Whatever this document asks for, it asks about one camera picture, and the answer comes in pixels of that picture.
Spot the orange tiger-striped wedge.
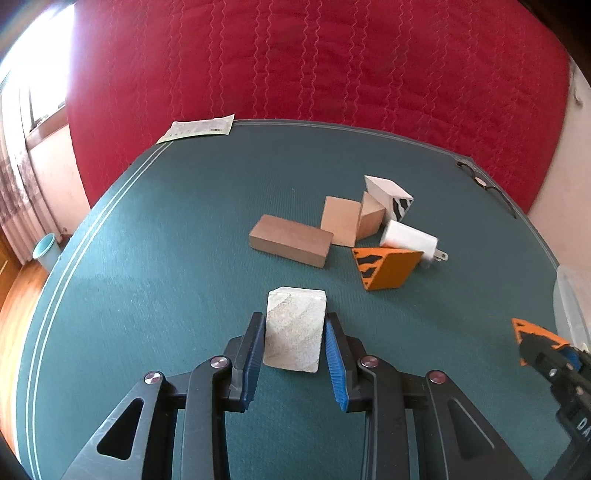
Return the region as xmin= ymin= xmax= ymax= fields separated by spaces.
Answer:
xmin=351 ymin=247 xmax=424 ymax=292
xmin=512 ymin=318 xmax=573 ymax=367

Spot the pale wooden block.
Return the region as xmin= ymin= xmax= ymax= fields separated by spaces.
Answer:
xmin=262 ymin=286 xmax=328 ymax=374

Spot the light brown square block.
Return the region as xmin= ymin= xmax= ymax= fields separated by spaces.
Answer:
xmin=320 ymin=196 xmax=362 ymax=247

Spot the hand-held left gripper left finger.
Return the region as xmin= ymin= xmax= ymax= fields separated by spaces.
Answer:
xmin=62 ymin=312 xmax=266 ymax=480

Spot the white paper leaflet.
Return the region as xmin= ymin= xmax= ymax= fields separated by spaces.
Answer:
xmin=156 ymin=115 xmax=235 ymax=145

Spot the black wristwatch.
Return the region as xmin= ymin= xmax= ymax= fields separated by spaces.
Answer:
xmin=456 ymin=161 xmax=517 ymax=219

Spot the white zebra-striped wedge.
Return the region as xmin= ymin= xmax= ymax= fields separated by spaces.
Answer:
xmin=364 ymin=175 xmax=414 ymax=226

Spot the red quilted blanket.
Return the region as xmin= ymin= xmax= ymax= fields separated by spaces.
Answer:
xmin=65 ymin=0 xmax=572 ymax=217

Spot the teal waste bin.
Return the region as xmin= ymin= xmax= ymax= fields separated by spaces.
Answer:
xmin=32 ymin=233 xmax=62 ymax=273

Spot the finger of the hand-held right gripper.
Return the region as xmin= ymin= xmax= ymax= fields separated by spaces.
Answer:
xmin=558 ymin=346 xmax=591 ymax=372
xmin=518 ymin=337 xmax=563 ymax=383

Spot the white charger plug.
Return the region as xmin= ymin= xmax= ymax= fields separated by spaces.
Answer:
xmin=379 ymin=220 xmax=450 ymax=271

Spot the clear plastic bowl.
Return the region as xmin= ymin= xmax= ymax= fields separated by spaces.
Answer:
xmin=553 ymin=265 xmax=591 ymax=346

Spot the plain wooden wedge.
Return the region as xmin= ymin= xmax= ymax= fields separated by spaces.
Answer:
xmin=355 ymin=191 xmax=386 ymax=241

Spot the patterned curtain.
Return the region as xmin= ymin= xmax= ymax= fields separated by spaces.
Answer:
xmin=0 ymin=69 xmax=65 ymax=266

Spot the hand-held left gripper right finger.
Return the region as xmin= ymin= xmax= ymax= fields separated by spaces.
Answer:
xmin=324 ymin=312 xmax=532 ymax=480

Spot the dark brown wooden block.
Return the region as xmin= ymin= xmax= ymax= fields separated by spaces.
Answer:
xmin=248 ymin=215 xmax=334 ymax=268

